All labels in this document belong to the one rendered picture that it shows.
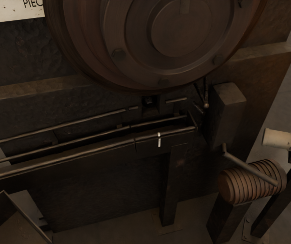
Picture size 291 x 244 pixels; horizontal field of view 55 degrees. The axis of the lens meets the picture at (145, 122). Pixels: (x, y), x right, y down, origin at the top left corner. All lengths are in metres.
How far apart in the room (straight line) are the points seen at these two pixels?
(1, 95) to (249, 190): 0.83
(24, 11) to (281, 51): 0.75
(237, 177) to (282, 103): 1.25
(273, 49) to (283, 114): 1.16
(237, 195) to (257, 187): 0.07
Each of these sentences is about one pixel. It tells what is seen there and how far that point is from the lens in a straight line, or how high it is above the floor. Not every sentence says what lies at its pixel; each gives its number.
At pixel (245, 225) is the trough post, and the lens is 1.56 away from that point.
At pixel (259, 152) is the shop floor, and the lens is 1.84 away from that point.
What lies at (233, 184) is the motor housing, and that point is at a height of 0.53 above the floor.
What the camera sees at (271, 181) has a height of 0.56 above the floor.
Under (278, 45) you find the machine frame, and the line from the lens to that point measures 1.04.
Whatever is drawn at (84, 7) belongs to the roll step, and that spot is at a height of 1.15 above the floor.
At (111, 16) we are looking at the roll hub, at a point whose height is 1.15.
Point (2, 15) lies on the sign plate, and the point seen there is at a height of 1.08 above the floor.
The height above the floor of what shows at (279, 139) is 0.69.
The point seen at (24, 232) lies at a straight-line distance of 0.89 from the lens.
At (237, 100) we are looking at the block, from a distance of 0.89.
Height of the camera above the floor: 1.37
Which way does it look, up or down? 47 degrees down
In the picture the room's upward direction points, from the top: straight up
